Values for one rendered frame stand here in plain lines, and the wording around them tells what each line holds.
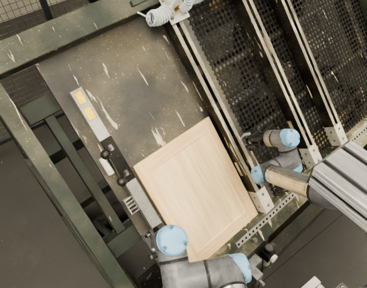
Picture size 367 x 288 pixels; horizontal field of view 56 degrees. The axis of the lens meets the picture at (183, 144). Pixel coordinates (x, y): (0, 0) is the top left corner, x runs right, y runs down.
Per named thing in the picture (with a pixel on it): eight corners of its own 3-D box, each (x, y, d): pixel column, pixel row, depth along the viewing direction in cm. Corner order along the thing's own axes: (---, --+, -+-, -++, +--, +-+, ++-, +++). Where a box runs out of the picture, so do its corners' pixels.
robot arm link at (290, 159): (275, 177, 148) (267, 154, 146) (296, 167, 150) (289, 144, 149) (286, 180, 140) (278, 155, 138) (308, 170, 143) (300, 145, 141)
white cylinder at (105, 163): (97, 159, 139) (107, 175, 141) (99, 159, 137) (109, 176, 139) (103, 155, 141) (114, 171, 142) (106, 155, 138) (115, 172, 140)
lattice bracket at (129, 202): (130, 214, 145) (132, 215, 143) (121, 200, 144) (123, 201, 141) (137, 208, 147) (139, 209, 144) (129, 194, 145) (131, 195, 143)
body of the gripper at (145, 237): (159, 223, 111) (166, 219, 100) (173, 247, 110) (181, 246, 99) (139, 236, 108) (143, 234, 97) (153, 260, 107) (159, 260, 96)
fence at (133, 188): (180, 279, 156) (184, 282, 153) (68, 94, 134) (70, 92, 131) (188, 272, 158) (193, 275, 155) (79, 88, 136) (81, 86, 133)
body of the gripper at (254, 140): (240, 137, 160) (257, 136, 149) (253, 128, 163) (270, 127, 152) (247, 151, 161) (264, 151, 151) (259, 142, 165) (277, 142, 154)
